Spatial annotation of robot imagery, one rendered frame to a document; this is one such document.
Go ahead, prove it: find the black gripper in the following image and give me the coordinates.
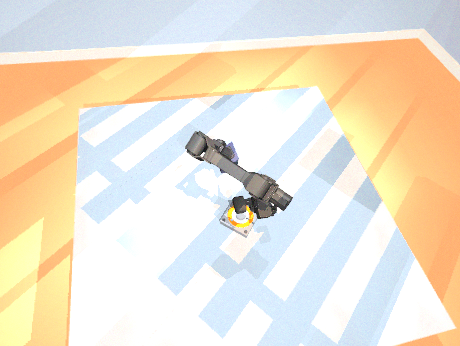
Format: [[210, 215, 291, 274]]
[[232, 196, 261, 214]]

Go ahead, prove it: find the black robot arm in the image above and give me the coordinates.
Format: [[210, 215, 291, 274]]
[[185, 131, 293, 219]]

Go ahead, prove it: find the orange round plate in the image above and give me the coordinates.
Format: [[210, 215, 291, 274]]
[[227, 206, 254, 228]]

